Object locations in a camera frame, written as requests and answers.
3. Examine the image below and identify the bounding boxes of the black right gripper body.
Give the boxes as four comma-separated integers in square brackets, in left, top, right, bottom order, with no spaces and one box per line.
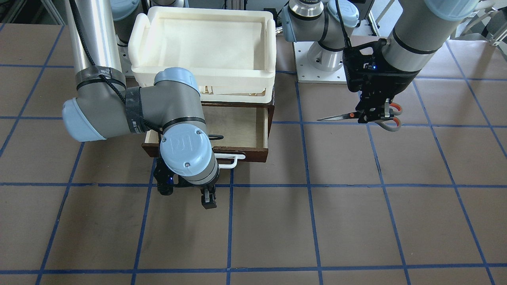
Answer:
[153,158,219,197]

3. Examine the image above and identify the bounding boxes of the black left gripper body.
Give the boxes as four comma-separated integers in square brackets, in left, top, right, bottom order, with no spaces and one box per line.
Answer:
[343,38,419,104]

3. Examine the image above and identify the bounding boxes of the grey orange handled scissors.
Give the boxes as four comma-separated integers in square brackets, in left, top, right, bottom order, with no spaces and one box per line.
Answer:
[318,102,403,132]

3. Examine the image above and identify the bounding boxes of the wooden drawer with white handle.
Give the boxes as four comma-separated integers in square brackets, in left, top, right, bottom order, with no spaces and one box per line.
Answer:
[142,103,271,170]

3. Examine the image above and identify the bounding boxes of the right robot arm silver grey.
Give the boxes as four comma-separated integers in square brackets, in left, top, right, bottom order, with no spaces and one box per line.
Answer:
[62,0,220,209]

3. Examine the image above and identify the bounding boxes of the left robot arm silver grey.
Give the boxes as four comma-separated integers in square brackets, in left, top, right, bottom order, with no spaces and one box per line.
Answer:
[281,0,494,131]

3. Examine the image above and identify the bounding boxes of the dark brown wooden drawer cabinet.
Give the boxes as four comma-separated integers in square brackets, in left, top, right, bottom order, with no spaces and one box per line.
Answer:
[201,95,275,136]

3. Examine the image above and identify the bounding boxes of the brown paper mat blue grid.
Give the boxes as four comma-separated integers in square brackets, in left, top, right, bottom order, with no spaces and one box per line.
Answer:
[0,24,506,285]

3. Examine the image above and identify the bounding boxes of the cream white plastic tray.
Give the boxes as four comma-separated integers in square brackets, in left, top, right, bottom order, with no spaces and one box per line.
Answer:
[128,6,276,103]

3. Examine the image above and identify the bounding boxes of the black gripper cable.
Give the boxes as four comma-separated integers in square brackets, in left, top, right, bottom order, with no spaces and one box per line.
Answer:
[334,0,354,49]

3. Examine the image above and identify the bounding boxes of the grey metal arm base plate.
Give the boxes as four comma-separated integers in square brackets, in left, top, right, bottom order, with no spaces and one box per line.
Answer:
[293,42,347,84]

